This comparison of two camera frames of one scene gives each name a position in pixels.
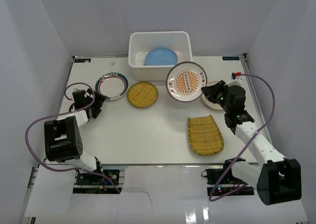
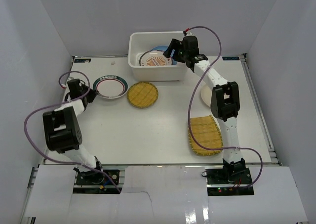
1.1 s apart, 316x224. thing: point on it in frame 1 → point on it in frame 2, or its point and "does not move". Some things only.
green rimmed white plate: x=113 y=85 does not move
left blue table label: x=81 y=60 does not move
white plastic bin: x=140 y=43 does not move
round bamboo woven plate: x=142 y=95 does not move
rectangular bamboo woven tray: x=205 y=137 does not move
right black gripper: x=210 y=92 → x=176 y=44
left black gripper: x=96 y=103 → x=90 y=97
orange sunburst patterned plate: x=184 y=80 → x=154 y=58
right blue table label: x=230 y=58 does not move
